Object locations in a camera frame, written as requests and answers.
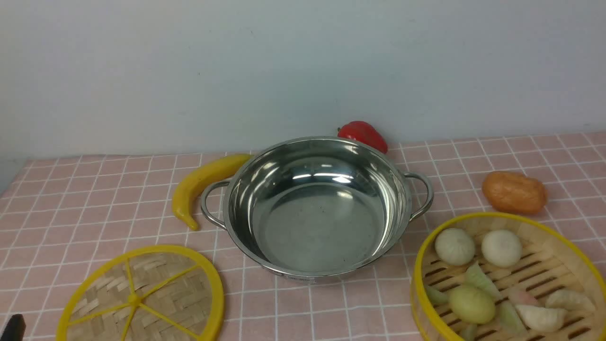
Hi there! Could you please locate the stainless steel pot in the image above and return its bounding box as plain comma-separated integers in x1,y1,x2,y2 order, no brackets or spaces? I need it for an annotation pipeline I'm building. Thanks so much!
201,136,434,283

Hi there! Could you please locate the green toy dumpling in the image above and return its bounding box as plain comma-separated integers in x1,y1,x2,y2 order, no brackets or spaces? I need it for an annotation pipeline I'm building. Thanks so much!
459,323,478,341
464,261,503,300
424,285,449,306
496,301,528,337

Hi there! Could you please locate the white toy bun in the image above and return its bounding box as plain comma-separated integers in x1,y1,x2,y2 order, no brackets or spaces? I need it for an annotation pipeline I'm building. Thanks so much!
481,230,523,268

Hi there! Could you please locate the yellow toy banana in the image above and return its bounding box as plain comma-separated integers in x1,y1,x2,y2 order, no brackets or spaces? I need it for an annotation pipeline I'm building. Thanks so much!
172,153,252,231

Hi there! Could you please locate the green toy dumpling left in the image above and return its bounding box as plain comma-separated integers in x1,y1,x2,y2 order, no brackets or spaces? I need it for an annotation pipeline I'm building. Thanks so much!
424,285,449,306

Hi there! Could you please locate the orange toy bread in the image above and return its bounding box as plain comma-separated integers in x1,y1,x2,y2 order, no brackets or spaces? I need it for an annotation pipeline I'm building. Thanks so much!
482,171,548,215

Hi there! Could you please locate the yellow-green toy bun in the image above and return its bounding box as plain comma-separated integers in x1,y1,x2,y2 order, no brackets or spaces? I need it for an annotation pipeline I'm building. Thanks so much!
448,284,496,324

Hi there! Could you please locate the white toy dumpling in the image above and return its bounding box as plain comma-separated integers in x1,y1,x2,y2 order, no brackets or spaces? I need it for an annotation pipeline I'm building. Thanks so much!
515,305,568,333

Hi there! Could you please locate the cream toy dumpling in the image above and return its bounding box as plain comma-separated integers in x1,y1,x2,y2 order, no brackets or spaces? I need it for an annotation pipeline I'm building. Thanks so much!
545,289,597,312

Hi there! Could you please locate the green toy dumpling bottom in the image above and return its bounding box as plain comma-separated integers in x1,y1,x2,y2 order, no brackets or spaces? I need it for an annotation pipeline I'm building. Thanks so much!
459,323,478,341

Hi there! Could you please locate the pink toy dumpling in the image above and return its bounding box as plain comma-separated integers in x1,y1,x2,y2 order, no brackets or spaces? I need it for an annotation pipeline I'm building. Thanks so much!
508,287,541,306

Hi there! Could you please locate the yellow woven steamer lid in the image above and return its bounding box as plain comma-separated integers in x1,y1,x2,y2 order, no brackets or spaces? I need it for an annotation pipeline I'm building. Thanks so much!
56,245,225,341

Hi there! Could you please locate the red toy bell pepper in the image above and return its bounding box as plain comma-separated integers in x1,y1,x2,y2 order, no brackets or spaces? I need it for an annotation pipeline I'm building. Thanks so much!
337,121,388,154

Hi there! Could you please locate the yellow bamboo steamer basket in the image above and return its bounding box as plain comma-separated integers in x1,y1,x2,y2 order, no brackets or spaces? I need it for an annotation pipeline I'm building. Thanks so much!
410,212,605,341

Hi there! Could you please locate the pale green toy bun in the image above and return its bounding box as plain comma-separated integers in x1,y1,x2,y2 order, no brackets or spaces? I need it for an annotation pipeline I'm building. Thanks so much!
434,227,476,266

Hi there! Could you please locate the green toy dumpling lower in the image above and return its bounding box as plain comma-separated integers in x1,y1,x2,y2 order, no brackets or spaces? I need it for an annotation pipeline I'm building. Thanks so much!
496,301,528,337

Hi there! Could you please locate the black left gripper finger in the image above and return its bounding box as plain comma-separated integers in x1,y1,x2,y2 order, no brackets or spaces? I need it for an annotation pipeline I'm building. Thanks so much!
1,314,26,341

